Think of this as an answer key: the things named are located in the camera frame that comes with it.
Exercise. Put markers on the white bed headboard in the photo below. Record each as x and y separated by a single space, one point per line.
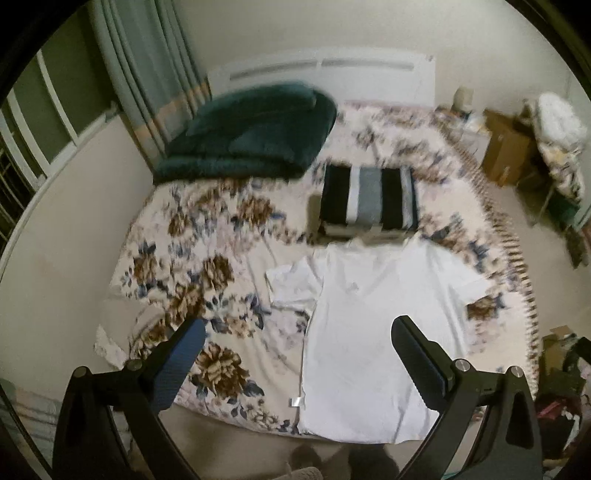
345 73

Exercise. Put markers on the green curtain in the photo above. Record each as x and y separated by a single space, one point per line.
157 79

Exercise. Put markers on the white framed window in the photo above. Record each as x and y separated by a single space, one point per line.
55 105

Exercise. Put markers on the brown cardboard box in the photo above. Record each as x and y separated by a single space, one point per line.
510 149

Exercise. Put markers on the floral bed sheet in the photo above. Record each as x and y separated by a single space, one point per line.
201 249

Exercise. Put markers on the chair with piled clothes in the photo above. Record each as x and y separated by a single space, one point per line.
561 139

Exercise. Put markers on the dark green folded blanket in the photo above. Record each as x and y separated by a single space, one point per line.
271 131

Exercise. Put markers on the white t-shirt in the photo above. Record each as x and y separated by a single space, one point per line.
354 387

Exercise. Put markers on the black grey striped folded clothes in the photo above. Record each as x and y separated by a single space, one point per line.
366 200

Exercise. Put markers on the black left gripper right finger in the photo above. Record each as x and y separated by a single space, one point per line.
508 444

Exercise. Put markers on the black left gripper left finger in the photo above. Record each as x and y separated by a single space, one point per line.
88 444

